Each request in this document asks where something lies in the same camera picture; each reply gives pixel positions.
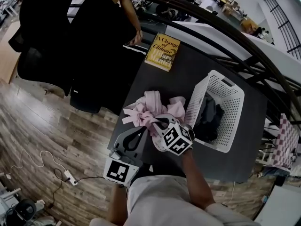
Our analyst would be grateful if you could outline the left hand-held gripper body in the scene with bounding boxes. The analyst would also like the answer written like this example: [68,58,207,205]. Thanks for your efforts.
[103,146,143,188]

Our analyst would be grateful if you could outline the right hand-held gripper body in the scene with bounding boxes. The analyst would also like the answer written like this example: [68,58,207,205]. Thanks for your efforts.
[161,121,196,156]

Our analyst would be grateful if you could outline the pink garment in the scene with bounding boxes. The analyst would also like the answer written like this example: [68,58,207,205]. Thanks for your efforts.
[122,90,186,138]

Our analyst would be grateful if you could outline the dark grey garment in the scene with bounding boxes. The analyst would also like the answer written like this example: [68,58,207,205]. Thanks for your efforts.
[195,95,225,142]

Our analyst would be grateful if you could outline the white plastic laundry basket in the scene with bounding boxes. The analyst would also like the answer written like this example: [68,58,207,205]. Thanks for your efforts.
[184,69,245,153]

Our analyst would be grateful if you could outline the person's right forearm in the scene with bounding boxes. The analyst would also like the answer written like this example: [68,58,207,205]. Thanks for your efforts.
[181,147,216,209]

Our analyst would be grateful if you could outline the person's left forearm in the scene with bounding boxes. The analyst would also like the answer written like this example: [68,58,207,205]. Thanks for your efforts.
[109,184,129,226]

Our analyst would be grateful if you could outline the person's black shorts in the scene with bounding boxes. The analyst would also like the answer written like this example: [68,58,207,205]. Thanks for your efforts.
[136,162,188,178]

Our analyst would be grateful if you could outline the white power strip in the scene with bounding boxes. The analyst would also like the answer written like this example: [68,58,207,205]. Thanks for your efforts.
[63,170,79,186]

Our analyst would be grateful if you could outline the person's white shirt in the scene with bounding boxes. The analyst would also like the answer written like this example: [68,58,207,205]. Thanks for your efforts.
[89,175,259,226]

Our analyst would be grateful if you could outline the yellow book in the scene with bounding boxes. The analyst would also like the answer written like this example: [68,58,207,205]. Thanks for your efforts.
[144,33,181,73]

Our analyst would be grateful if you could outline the black round device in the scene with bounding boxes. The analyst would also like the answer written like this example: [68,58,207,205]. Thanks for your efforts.
[4,198,45,223]

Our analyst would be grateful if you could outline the checkered tablecloth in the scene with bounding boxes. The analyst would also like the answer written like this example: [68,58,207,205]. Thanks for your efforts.
[270,113,301,171]

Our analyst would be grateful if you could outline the black office chair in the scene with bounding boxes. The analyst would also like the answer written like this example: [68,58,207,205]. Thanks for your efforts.
[17,46,102,114]

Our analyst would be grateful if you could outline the light wooden table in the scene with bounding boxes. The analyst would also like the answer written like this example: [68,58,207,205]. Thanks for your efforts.
[0,21,22,84]

